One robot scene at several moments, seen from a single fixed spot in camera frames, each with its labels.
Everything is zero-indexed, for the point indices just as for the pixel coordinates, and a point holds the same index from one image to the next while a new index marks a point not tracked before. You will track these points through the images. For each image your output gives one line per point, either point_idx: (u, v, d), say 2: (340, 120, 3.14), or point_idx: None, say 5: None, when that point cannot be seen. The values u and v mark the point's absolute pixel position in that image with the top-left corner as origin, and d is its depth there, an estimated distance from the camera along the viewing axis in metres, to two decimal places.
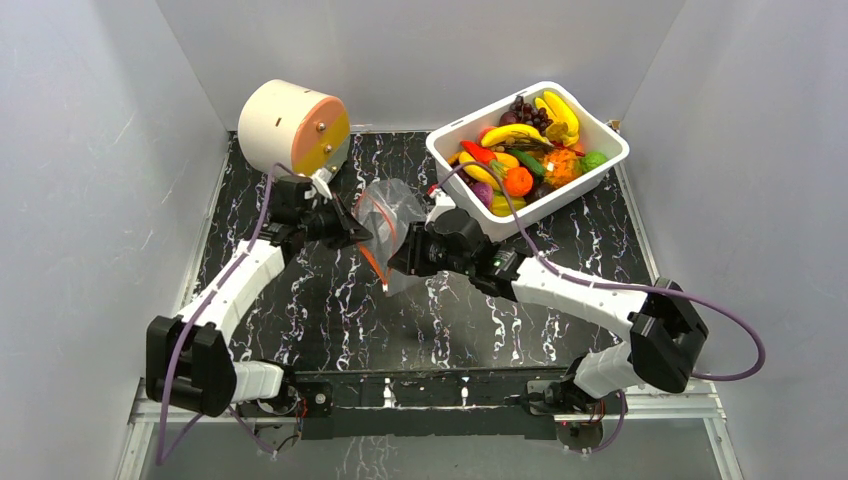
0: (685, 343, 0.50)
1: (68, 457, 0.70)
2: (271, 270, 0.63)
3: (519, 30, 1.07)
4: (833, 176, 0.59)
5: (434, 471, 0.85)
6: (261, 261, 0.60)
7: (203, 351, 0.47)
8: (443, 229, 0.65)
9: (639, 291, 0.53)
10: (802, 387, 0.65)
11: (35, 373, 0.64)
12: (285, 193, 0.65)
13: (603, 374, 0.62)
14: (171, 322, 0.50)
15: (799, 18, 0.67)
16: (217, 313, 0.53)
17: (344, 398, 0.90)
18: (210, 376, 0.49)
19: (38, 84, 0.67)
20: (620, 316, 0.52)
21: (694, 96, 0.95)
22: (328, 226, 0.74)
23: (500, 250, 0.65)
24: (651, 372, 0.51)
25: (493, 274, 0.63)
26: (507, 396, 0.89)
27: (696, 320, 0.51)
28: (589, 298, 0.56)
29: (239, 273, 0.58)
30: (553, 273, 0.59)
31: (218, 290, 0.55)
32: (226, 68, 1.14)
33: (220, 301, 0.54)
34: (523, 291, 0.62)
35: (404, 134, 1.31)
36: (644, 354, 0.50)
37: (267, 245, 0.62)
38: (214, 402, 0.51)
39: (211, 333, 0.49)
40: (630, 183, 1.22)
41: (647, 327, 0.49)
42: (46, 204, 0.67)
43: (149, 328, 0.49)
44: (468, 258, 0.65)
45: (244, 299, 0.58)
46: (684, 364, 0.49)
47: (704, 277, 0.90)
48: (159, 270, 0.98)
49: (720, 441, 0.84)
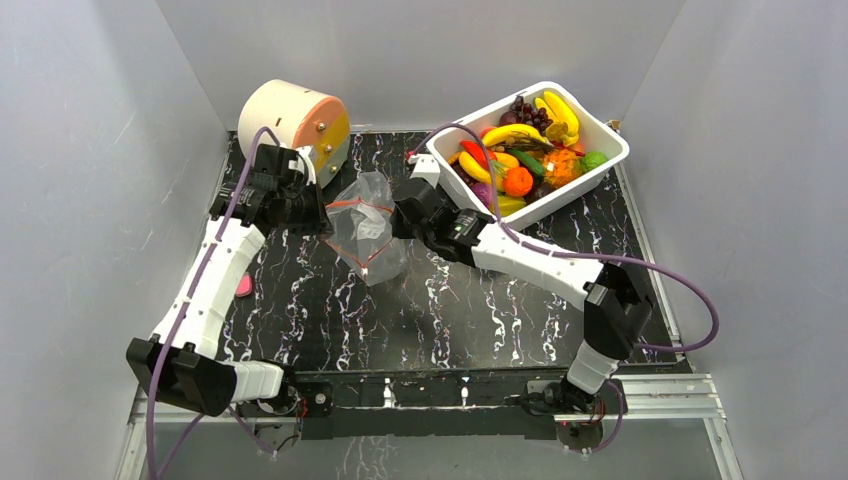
0: (633, 312, 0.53)
1: (68, 456, 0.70)
2: (248, 253, 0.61)
3: (518, 30, 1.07)
4: (832, 175, 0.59)
5: (434, 471, 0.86)
6: (234, 249, 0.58)
7: (186, 373, 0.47)
8: (398, 197, 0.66)
9: (594, 262, 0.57)
10: (802, 388, 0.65)
11: (35, 373, 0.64)
12: (269, 157, 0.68)
13: (584, 364, 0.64)
14: (148, 343, 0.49)
15: (799, 18, 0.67)
16: (194, 326, 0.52)
17: (344, 398, 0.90)
18: (199, 393, 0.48)
19: (38, 84, 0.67)
20: (576, 286, 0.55)
21: (694, 96, 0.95)
22: (307, 209, 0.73)
23: (461, 216, 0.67)
24: (602, 342, 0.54)
25: (452, 238, 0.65)
26: (507, 396, 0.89)
27: (644, 291, 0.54)
28: (547, 266, 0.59)
29: (214, 270, 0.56)
30: (512, 241, 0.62)
31: (191, 300, 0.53)
32: (226, 67, 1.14)
33: (196, 313, 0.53)
34: (483, 257, 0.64)
35: (404, 134, 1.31)
36: (598, 324, 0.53)
37: (239, 227, 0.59)
38: (213, 404, 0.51)
39: (191, 355, 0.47)
40: (630, 183, 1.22)
41: (600, 297, 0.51)
42: (46, 203, 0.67)
43: (128, 352, 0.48)
44: (426, 224, 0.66)
45: (224, 296, 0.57)
46: (630, 335, 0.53)
47: (704, 277, 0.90)
48: (159, 270, 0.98)
49: (720, 441, 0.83)
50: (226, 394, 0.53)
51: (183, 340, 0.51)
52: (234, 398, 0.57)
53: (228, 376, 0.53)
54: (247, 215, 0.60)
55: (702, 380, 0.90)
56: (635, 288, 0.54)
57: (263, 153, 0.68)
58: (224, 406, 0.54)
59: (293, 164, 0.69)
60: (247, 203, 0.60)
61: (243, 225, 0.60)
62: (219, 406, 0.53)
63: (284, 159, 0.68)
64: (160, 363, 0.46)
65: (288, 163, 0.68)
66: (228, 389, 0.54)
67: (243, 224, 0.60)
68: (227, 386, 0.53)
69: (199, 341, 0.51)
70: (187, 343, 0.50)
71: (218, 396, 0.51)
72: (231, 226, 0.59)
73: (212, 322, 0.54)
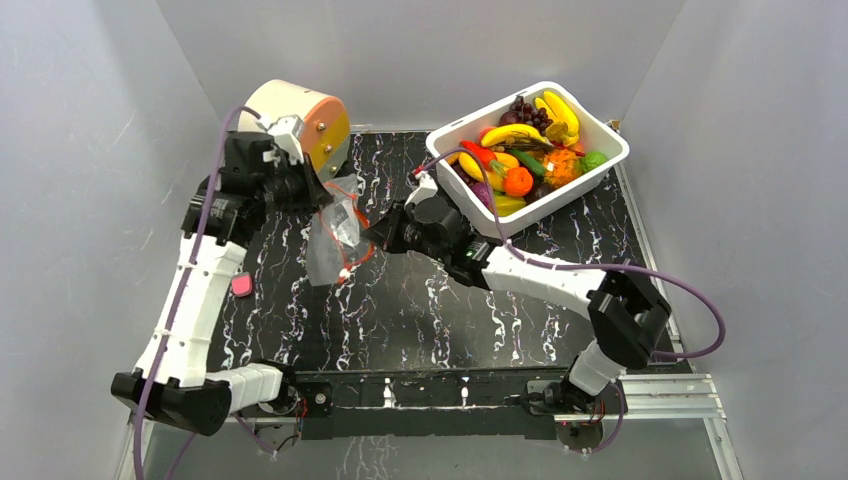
0: (647, 320, 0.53)
1: (68, 457, 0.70)
2: (228, 270, 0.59)
3: (518, 29, 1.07)
4: (832, 175, 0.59)
5: (434, 471, 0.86)
6: (210, 272, 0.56)
7: (174, 408, 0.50)
8: (422, 218, 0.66)
9: (597, 271, 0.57)
10: (803, 389, 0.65)
11: (35, 372, 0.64)
12: (239, 151, 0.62)
13: (590, 367, 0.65)
14: (132, 380, 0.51)
15: (798, 19, 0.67)
16: (177, 358, 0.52)
17: (344, 398, 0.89)
18: (190, 423, 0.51)
19: (38, 84, 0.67)
20: (580, 294, 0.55)
21: (694, 95, 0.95)
22: (294, 191, 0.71)
23: (474, 241, 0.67)
24: (618, 350, 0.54)
25: (467, 264, 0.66)
26: (507, 396, 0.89)
27: (656, 297, 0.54)
28: (552, 279, 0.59)
29: (189, 299, 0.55)
30: (519, 259, 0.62)
31: (170, 333, 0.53)
32: (226, 67, 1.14)
33: (178, 345, 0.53)
34: (492, 278, 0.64)
35: (404, 134, 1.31)
36: (608, 333, 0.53)
37: (214, 245, 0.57)
38: (207, 425, 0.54)
39: (175, 391, 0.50)
40: (630, 184, 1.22)
41: (604, 305, 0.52)
42: (46, 204, 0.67)
43: (114, 388, 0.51)
44: (444, 247, 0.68)
45: (205, 321, 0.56)
46: (646, 342, 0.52)
47: (704, 278, 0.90)
48: (159, 270, 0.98)
49: (720, 441, 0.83)
50: (220, 411, 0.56)
51: (166, 373, 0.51)
52: (233, 406, 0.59)
53: (219, 394, 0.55)
54: (221, 230, 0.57)
55: (702, 379, 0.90)
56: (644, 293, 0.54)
57: (232, 146, 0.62)
58: (223, 418, 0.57)
59: (269, 155, 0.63)
60: (222, 217, 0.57)
61: (218, 243, 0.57)
62: (216, 421, 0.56)
63: (256, 152, 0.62)
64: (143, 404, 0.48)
65: (263, 155, 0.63)
66: (220, 406, 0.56)
67: (219, 242, 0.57)
68: (220, 404, 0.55)
69: (182, 374, 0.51)
70: (170, 378, 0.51)
71: (209, 416, 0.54)
72: (204, 244, 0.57)
73: (197, 349, 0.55)
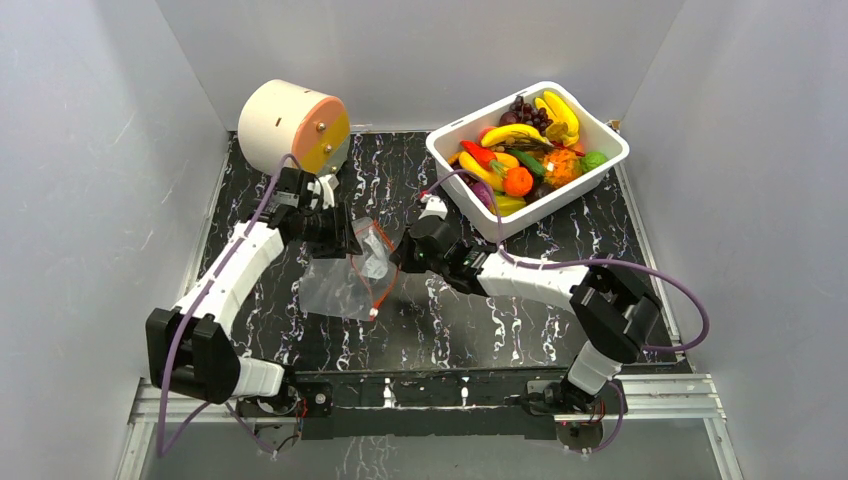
0: (635, 313, 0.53)
1: (68, 456, 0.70)
2: (269, 253, 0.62)
3: (518, 30, 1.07)
4: (832, 175, 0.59)
5: (433, 471, 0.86)
6: (259, 245, 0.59)
7: (202, 344, 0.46)
8: (417, 233, 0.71)
9: (582, 267, 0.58)
10: (803, 389, 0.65)
11: (36, 372, 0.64)
12: (290, 178, 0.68)
13: (586, 366, 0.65)
14: (170, 313, 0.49)
15: (798, 19, 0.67)
16: (214, 302, 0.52)
17: (344, 398, 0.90)
18: (209, 371, 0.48)
19: (38, 84, 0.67)
20: (563, 290, 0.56)
21: (694, 95, 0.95)
22: (324, 230, 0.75)
23: (472, 252, 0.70)
24: (610, 346, 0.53)
25: (464, 273, 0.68)
26: (507, 396, 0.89)
27: (642, 289, 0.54)
28: (539, 278, 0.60)
29: (238, 259, 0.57)
30: (510, 263, 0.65)
31: (216, 279, 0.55)
32: (226, 66, 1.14)
33: (218, 291, 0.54)
34: (488, 284, 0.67)
35: (404, 134, 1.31)
36: (594, 327, 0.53)
37: (265, 227, 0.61)
38: (218, 388, 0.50)
39: (210, 325, 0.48)
40: (630, 184, 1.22)
41: (585, 298, 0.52)
42: (46, 205, 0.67)
43: (148, 320, 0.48)
44: (441, 259, 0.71)
45: (243, 284, 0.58)
46: (634, 335, 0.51)
47: (704, 277, 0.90)
48: (159, 270, 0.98)
49: (720, 441, 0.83)
50: (230, 383, 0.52)
51: (203, 311, 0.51)
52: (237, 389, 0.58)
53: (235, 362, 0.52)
54: (272, 218, 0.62)
55: (702, 380, 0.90)
56: (628, 286, 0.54)
57: (287, 173, 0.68)
58: (226, 397, 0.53)
59: (311, 187, 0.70)
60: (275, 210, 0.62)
61: (270, 226, 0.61)
62: (223, 394, 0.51)
63: (303, 181, 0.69)
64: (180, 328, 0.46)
65: (307, 186, 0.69)
66: (234, 379, 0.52)
67: (270, 226, 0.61)
68: (233, 374, 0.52)
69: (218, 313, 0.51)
70: (206, 313, 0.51)
71: (224, 379, 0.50)
72: (258, 226, 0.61)
73: (230, 305, 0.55)
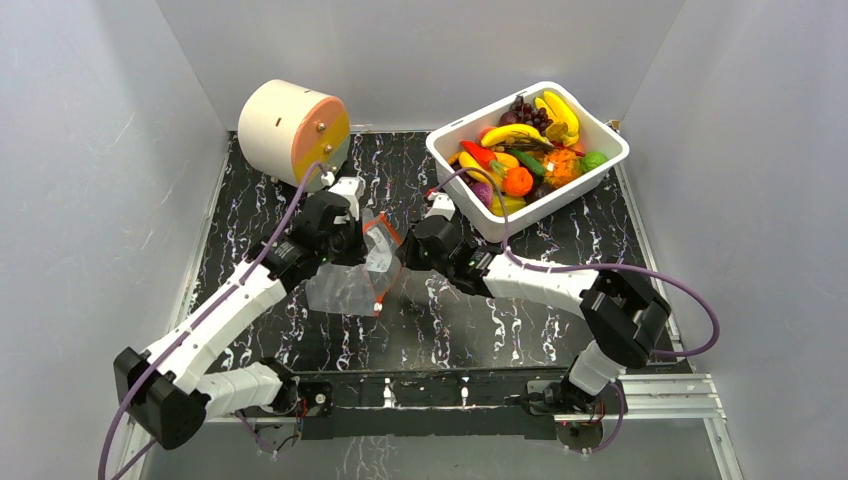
0: (645, 318, 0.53)
1: (67, 457, 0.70)
2: (264, 302, 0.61)
3: (518, 30, 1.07)
4: (833, 176, 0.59)
5: (434, 471, 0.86)
6: (251, 296, 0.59)
7: (155, 401, 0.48)
8: (421, 233, 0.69)
9: (592, 271, 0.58)
10: (804, 390, 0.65)
11: (35, 371, 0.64)
12: (314, 210, 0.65)
13: (589, 367, 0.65)
14: (136, 358, 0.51)
15: (798, 20, 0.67)
16: (183, 357, 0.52)
17: (344, 398, 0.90)
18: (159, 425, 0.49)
19: (37, 85, 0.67)
20: (573, 294, 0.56)
21: (694, 95, 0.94)
22: (348, 243, 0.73)
23: (477, 252, 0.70)
24: (616, 350, 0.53)
25: (470, 273, 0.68)
26: (507, 396, 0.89)
27: (652, 295, 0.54)
28: (547, 282, 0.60)
29: (224, 309, 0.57)
30: (517, 265, 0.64)
31: (192, 332, 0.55)
32: (225, 66, 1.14)
33: (191, 346, 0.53)
34: (494, 285, 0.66)
35: (404, 134, 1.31)
36: (602, 330, 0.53)
37: (264, 276, 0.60)
38: (170, 436, 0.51)
39: (167, 384, 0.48)
40: (630, 184, 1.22)
41: (597, 302, 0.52)
42: (46, 204, 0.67)
43: (118, 358, 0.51)
44: (446, 259, 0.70)
45: (224, 337, 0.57)
46: (643, 340, 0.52)
47: (704, 278, 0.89)
48: (159, 270, 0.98)
49: (720, 441, 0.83)
50: (187, 429, 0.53)
51: (168, 366, 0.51)
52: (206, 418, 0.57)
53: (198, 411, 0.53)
54: (277, 268, 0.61)
55: (702, 380, 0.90)
56: (638, 291, 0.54)
57: (313, 204, 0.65)
58: (185, 439, 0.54)
59: (338, 219, 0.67)
60: (283, 256, 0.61)
61: (269, 276, 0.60)
62: (178, 438, 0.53)
63: (329, 215, 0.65)
64: (137, 384, 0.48)
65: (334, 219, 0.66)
66: (192, 425, 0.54)
67: (270, 275, 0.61)
68: (192, 421, 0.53)
69: (181, 373, 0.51)
70: (168, 371, 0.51)
71: (178, 429, 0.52)
72: (257, 271, 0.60)
73: (202, 359, 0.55)
